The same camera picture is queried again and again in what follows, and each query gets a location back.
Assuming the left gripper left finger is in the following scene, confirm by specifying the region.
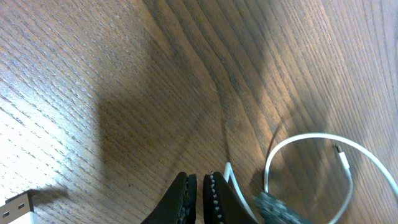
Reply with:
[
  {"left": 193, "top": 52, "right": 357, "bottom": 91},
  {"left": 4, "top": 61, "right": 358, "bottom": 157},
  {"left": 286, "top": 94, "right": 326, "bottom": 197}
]
[{"left": 141, "top": 172, "right": 197, "bottom": 224}]

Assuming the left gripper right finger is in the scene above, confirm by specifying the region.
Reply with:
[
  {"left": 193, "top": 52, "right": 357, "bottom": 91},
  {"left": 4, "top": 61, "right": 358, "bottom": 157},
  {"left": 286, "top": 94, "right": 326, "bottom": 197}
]
[{"left": 203, "top": 172, "right": 257, "bottom": 224}]

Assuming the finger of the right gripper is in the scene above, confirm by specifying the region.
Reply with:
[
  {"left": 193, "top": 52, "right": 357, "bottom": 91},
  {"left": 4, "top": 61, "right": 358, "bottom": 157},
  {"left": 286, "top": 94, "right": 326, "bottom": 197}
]
[{"left": 254, "top": 192, "right": 311, "bottom": 224}]

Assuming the white usb cable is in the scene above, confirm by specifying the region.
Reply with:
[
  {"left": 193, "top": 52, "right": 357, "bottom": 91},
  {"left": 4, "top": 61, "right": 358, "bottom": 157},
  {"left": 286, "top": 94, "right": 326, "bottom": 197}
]
[{"left": 0, "top": 133, "right": 398, "bottom": 224}]

